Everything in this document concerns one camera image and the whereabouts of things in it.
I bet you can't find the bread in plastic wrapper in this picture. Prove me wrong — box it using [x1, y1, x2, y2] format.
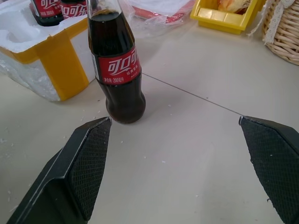
[217, 0, 254, 14]

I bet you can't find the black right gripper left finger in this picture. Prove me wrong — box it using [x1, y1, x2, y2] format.
[6, 117, 112, 224]

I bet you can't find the wicker basket with lace trim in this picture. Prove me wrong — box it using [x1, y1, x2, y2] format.
[262, 0, 299, 66]

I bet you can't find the glass cola bottle red label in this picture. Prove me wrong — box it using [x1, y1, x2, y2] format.
[60, 0, 88, 22]
[86, 0, 146, 125]
[29, 0, 64, 27]

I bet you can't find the white foam yellow crate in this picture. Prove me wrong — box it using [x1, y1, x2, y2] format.
[0, 0, 99, 102]

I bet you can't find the clear plastic bag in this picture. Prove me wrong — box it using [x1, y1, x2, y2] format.
[121, 0, 196, 33]

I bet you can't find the yellow plastic bin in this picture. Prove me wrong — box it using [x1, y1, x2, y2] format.
[190, 0, 267, 35]

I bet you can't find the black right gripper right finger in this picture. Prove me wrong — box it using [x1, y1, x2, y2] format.
[238, 116, 299, 224]

